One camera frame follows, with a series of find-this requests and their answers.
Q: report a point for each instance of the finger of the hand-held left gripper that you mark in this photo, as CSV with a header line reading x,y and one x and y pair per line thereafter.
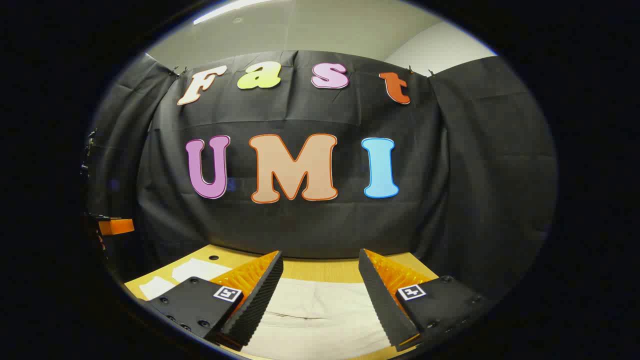
x,y
117,226

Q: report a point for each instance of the white jeans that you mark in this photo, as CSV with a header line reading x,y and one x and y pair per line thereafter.
x,y
320,315

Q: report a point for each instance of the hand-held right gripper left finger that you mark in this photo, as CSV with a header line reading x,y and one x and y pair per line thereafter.
x,y
260,300

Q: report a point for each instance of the black backdrop cloth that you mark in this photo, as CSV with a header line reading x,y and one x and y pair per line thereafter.
x,y
325,225

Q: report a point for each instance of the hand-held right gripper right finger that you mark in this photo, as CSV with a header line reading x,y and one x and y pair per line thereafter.
x,y
380,300

